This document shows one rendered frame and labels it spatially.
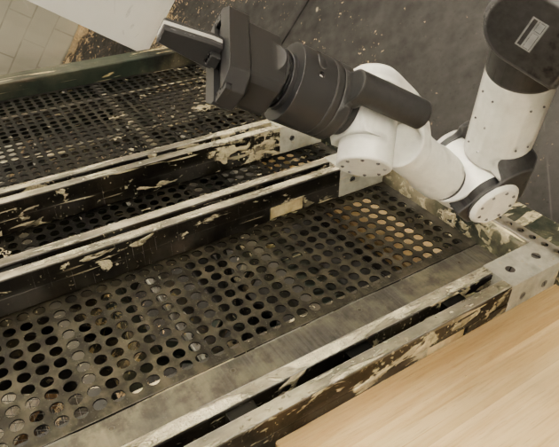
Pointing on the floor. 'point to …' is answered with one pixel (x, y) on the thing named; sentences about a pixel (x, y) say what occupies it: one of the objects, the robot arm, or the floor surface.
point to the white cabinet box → (114, 18)
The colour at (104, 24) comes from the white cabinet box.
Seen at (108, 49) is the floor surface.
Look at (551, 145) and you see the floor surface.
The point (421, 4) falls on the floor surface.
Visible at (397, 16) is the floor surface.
